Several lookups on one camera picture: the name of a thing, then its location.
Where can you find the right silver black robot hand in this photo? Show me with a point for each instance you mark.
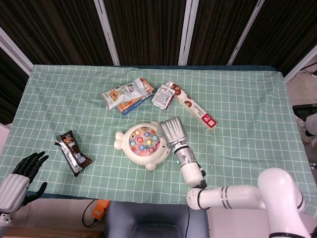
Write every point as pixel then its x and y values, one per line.
pixel 173 131

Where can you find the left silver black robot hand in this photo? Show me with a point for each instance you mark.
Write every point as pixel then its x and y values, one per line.
pixel 15 188

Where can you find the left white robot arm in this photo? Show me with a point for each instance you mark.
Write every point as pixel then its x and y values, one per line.
pixel 4 218

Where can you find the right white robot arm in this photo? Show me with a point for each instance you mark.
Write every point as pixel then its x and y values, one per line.
pixel 237 196

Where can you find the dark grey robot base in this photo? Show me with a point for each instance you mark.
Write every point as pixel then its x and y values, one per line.
pixel 153 220

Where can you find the white whack-a-mole toy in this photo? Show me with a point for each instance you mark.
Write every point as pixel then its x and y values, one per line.
pixel 140 161

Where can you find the long cream cookie box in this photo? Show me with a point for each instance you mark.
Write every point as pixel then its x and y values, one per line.
pixel 195 109

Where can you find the silver red spout pouch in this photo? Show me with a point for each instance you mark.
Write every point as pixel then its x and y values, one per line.
pixel 162 96

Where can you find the blue orange carton box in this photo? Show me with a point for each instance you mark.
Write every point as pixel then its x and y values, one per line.
pixel 133 104

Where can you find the green checked tablecloth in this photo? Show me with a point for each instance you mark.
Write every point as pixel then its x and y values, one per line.
pixel 223 138

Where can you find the silver green snack bag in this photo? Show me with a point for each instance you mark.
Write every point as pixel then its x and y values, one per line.
pixel 119 95

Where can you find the dark brown snack packet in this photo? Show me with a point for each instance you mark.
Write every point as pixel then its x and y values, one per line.
pixel 73 153

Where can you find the orange box device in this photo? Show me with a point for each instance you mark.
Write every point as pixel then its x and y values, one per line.
pixel 101 210

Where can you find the black flat device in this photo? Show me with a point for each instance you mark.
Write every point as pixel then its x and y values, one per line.
pixel 305 110

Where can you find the white screen frame post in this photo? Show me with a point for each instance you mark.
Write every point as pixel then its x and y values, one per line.
pixel 15 50
pixel 301 63
pixel 188 32
pixel 107 34
pixel 245 32

